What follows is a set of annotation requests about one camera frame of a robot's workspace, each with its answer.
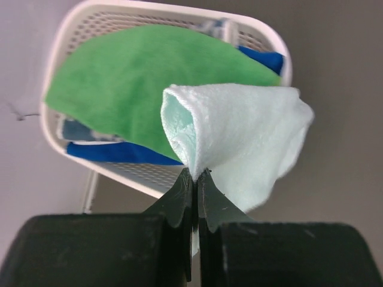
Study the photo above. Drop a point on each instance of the pale mint towel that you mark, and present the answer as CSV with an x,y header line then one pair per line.
x,y
248,136

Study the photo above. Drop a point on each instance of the white plastic basket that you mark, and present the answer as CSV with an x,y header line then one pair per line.
x,y
93,18

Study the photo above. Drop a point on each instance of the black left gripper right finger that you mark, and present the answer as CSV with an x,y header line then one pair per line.
x,y
236,250

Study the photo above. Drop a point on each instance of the green towel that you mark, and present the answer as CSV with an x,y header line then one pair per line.
x,y
113,83

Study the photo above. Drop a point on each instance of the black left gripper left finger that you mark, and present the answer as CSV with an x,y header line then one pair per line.
x,y
151,248

